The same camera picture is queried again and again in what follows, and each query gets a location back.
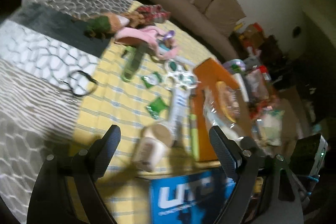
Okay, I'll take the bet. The clear plastic bag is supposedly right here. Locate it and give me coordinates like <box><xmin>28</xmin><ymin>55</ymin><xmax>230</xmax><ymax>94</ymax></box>
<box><xmin>203</xmin><ymin>87</ymin><xmax>247</xmax><ymax>144</ymax></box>

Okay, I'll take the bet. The UFO instant noodle bowl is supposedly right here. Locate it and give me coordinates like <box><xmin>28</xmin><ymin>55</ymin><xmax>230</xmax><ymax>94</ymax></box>
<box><xmin>216</xmin><ymin>81</ymin><xmax>240</xmax><ymax>123</ymax></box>

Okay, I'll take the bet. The black hair tie with pearls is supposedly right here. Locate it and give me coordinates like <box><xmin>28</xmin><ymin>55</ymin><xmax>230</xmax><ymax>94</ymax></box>
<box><xmin>56</xmin><ymin>69</ymin><xmax>99</xmax><ymax>98</ymax></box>

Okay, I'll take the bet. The blue UTO box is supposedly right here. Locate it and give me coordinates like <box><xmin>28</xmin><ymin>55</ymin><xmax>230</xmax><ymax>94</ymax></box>
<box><xmin>149</xmin><ymin>168</ymin><xmax>236</xmax><ymax>224</ymax></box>

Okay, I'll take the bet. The white plastic container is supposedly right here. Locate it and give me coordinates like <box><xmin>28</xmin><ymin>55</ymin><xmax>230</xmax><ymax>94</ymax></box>
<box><xmin>233</xmin><ymin>73</ymin><xmax>249</xmax><ymax>103</ymax></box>

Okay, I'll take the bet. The orange cardboard box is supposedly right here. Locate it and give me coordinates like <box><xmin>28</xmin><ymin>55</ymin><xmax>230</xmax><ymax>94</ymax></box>
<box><xmin>190</xmin><ymin>58</ymin><xmax>252</xmax><ymax>162</ymax></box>

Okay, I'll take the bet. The red snack packaging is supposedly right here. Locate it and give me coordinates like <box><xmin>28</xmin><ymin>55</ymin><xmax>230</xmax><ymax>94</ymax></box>
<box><xmin>245</xmin><ymin>65</ymin><xmax>280</xmax><ymax>121</ymax></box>

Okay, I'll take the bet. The paper cup upper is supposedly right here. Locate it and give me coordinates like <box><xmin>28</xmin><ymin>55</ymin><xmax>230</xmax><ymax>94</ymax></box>
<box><xmin>142</xmin><ymin>121</ymin><xmax>175</xmax><ymax>147</ymax></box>

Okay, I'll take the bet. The paper cup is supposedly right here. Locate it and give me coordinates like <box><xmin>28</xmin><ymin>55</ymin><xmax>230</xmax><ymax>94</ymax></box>
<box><xmin>142</xmin><ymin>121</ymin><xmax>175</xmax><ymax>147</ymax></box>
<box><xmin>133</xmin><ymin>136</ymin><xmax>168</xmax><ymax>172</ymax></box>

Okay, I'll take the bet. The paper cup lower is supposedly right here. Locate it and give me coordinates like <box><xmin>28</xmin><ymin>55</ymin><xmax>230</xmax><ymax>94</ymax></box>
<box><xmin>133</xmin><ymin>136</ymin><xmax>168</xmax><ymax>172</ymax></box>

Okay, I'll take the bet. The white tube bottle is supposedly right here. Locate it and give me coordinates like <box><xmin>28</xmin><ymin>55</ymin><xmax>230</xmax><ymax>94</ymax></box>
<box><xmin>167</xmin><ymin>87</ymin><xmax>190</xmax><ymax>133</ymax></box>

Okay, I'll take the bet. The purple lidded container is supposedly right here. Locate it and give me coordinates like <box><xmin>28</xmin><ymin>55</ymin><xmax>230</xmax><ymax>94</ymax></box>
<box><xmin>223</xmin><ymin>59</ymin><xmax>246</xmax><ymax>75</ymax></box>

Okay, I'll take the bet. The green candy packet lower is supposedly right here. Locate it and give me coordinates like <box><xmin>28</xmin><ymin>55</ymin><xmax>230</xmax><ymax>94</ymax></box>
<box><xmin>146</xmin><ymin>97</ymin><xmax>168</xmax><ymax>119</ymax></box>

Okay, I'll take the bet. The green candy packet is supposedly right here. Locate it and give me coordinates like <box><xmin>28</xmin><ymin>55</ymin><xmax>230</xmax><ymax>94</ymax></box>
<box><xmin>146</xmin><ymin>97</ymin><xmax>168</xmax><ymax>119</ymax></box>
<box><xmin>141</xmin><ymin>72</ymin><xmax>162</xmax><ymax>89</ymax></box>

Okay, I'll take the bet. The green candy packet upper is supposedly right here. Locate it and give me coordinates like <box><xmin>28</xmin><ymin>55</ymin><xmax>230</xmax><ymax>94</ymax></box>
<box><xmin>141</xmin><ymin>72</ymin><xmax>162</xmax><ymax>89</ymax></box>

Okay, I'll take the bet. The grey patterned blanket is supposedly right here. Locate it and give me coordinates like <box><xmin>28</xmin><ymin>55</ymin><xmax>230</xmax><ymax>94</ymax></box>
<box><xmin>1</xmin><ymin>0</ymin><xmax>132</xmax><ymax>223</ymax></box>

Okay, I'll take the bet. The yellow checkered cloth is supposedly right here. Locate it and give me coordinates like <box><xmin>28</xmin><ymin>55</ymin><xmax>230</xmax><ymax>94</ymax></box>
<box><xmin>71</xmin><ymin>0</ymin><xmax>224</xmax><ymax>224</ymax></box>

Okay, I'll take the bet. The pink fabric toy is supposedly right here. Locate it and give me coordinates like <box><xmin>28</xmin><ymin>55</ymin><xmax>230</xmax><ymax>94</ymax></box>
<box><xmin>114</xmin><ymin>26</ymin><xmax>178</xmax><ymax>60</ymax></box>

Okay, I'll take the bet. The purple spoon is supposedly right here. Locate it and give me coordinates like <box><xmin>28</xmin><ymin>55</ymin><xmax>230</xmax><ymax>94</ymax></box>
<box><xmin>162</xmin><ymin>30</ymin><xmax>175</xmax><ymax>41</ymax></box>

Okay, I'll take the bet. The green 01 case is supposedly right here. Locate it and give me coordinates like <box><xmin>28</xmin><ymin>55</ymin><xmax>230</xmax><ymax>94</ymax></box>
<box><xmin>121</xmin><ymin>43</ymin><xmax>147</xmax><ymax>82</ymax></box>

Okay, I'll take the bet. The green brown plush toy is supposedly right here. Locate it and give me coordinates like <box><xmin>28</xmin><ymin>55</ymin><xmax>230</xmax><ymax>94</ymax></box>
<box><xmin>72</xmin><ymin>12</ymin><xmax>130</xmax><ymax>39</ymax></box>

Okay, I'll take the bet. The white ring paint palette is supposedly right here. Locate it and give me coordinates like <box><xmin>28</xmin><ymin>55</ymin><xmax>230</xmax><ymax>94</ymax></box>
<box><xmin>163</xmin><ymin>59</ymin><xmax>199</xmax><ymax>91</ymax></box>

